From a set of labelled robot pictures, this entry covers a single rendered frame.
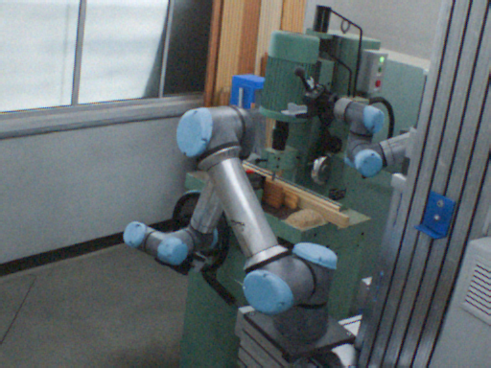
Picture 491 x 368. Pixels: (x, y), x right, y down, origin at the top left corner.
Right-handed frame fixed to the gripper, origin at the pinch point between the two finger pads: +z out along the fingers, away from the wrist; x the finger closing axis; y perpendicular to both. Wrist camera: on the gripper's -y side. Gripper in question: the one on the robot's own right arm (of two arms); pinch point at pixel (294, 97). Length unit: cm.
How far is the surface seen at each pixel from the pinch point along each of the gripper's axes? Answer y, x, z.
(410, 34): -150, -178, 92
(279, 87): -0.9, -2.5, 9.4
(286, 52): 8.5, -11.4, 8.6
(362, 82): -22.3, -30.2, -1.7
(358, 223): -65, 6, -10
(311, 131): -24.1, -3.2, 5.3
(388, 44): -157, -170, 108
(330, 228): -37.5, 22.9, -17.6
